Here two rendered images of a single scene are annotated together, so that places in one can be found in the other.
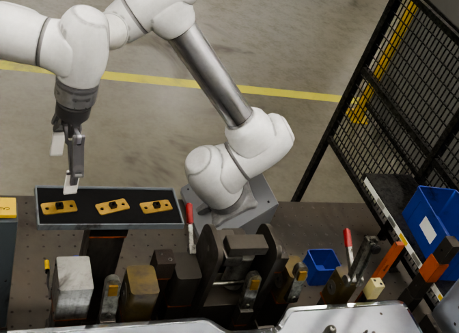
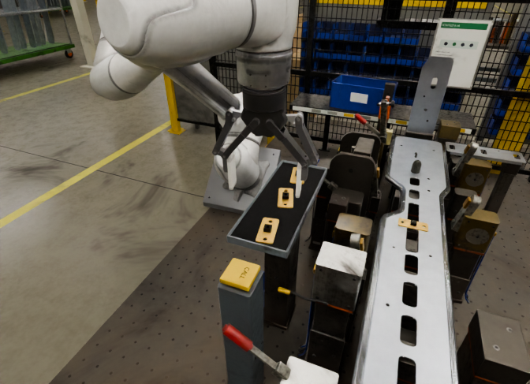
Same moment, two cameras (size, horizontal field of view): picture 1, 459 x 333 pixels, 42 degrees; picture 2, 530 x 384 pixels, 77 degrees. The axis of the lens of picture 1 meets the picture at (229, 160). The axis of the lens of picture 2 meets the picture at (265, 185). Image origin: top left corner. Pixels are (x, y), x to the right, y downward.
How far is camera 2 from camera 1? 1.12 m
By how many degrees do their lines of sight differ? 32
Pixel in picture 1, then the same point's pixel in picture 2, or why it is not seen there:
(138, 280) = (354, 225)
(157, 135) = (93, 221)
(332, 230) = (285, 157)
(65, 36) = not seen: outside the picture
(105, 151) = (73, 257)
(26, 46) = (241, 2)
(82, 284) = (359, 257)
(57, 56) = (274, 2)
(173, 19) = not seen: hidden behind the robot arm
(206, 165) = (239, 153)
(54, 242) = (192, 303)
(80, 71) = (294, 15)
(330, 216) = not seen: hidden behind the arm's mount
